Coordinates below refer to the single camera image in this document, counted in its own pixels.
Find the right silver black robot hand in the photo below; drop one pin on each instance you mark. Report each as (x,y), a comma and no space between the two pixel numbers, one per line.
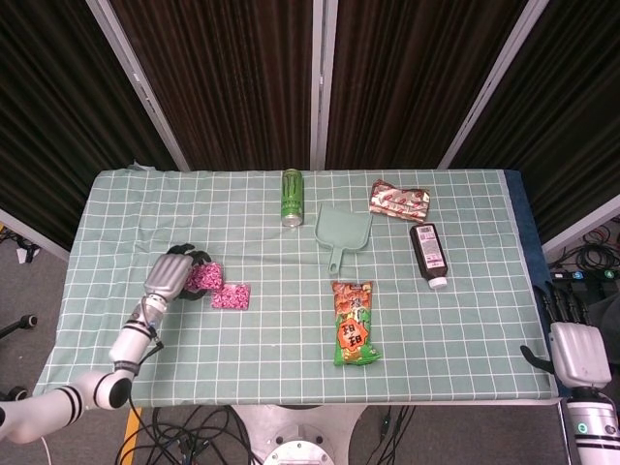
(579,353)

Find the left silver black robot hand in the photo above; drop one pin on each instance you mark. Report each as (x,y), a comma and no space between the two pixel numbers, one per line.
(167,276)

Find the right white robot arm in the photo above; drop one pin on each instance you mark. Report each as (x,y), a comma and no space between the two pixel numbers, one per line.
(593,426)

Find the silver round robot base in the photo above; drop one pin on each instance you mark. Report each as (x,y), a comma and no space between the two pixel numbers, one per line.
(295,431)

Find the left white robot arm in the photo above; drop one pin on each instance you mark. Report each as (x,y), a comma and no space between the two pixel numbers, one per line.
(128,341)

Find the black power strip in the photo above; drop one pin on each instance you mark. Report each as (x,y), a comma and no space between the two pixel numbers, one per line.
(576,275)

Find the green checkered tablecloth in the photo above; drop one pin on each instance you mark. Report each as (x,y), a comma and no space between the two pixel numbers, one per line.
(242,358)

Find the dark blue under cloth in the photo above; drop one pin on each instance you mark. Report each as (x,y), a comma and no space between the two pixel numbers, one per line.
(525,227)

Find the white paper scrap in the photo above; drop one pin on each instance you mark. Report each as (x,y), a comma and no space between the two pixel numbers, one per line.
(24,256)

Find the green energy drink can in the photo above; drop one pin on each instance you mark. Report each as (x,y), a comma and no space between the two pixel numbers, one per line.
(292,198)

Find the black chair caster base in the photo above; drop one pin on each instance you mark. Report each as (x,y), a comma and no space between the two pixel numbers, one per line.
(26,320)

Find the yellow floor tape strip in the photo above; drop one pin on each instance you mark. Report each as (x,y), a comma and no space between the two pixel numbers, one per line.
(130,436)

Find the green plastic dustpan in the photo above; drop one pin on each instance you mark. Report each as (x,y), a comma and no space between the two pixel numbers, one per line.
(341,230)

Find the brown bottle white cap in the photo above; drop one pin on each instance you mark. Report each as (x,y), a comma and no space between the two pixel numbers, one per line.
(428,252)

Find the green orange snack bag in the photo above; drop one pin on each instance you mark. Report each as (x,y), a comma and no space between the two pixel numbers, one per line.
(353,324)

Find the dark brown partition panel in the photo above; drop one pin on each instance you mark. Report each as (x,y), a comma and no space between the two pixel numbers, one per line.
(412,87)
(232,87)
(48,121)
(571,121)

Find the red silver foil packet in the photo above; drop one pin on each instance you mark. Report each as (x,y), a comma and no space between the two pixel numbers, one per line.
(399,201)

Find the white partition base rail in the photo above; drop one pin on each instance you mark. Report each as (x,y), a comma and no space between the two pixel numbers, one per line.
(34,231)
(581,231)

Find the white partition frame post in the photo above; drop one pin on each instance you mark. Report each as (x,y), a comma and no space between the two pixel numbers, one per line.
(323,72)
(490,87)
(140,87)

